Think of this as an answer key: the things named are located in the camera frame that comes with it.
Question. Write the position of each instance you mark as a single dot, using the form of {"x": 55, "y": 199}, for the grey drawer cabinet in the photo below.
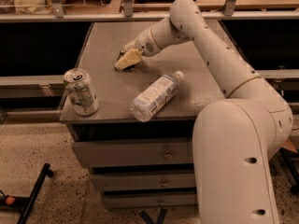
{"x": 137, "y": 145}

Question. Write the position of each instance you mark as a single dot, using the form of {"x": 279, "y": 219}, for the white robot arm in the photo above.
{"x": 234, "y": 138}

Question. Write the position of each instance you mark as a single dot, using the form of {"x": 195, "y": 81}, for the metal shelf rail frame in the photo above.
{"x": 141, "y": 10}

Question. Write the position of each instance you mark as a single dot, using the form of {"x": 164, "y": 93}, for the clear blue plastic bottle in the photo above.
{"x": 150, "y": 101}

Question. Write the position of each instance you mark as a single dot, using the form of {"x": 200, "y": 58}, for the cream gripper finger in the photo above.
{"x": 138, "y": 55}
{"x": 131, "y": 45}

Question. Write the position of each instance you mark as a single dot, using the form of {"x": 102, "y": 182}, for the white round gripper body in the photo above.
{"x": 144, "y": 44}

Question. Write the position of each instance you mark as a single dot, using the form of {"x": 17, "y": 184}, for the silver green soda can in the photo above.
{"x": 81, "y": 92}

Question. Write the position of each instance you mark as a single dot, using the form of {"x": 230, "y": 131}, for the black rxbar chocolate wrapper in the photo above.
{"x": 126, "y": 59}

